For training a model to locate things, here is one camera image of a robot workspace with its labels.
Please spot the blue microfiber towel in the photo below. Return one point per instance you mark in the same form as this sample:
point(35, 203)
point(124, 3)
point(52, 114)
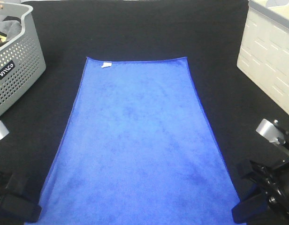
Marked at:
point(137, 150)

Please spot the grey towel in basket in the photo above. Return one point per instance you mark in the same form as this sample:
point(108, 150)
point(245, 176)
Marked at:
point(9, 29)

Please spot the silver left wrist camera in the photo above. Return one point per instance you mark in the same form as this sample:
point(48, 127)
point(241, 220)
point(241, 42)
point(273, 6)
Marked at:
point(0, 131)

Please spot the white plastic basket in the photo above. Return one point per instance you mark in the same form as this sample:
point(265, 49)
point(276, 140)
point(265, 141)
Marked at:
point(264, 49)

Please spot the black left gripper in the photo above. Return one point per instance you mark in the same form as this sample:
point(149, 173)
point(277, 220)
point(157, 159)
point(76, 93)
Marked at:
point(12, 206)

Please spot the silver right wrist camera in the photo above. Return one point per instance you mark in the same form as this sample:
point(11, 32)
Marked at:
point(275, 134)

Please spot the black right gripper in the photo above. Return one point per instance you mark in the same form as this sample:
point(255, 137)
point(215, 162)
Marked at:
point(274, 181)

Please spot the grey perforated laundry basket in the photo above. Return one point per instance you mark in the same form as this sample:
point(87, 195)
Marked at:
point(21, 59)

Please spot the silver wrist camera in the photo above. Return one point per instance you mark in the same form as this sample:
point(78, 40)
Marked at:
point(0, 131)
point(275, 134)

